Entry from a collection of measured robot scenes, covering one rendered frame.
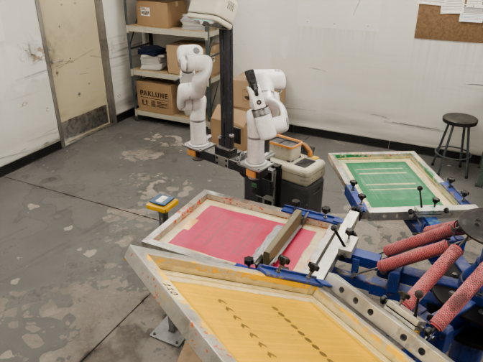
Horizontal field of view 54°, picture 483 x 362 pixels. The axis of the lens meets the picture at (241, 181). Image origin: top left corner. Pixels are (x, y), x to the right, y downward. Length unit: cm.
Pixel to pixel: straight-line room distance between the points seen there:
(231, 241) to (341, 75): 390
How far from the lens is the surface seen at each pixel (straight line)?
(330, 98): 602
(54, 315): 356
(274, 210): 251
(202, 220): 248
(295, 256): 223
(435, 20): 562
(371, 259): 212
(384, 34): 572
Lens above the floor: 225
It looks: 27 degrees down
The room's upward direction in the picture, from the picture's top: straight up
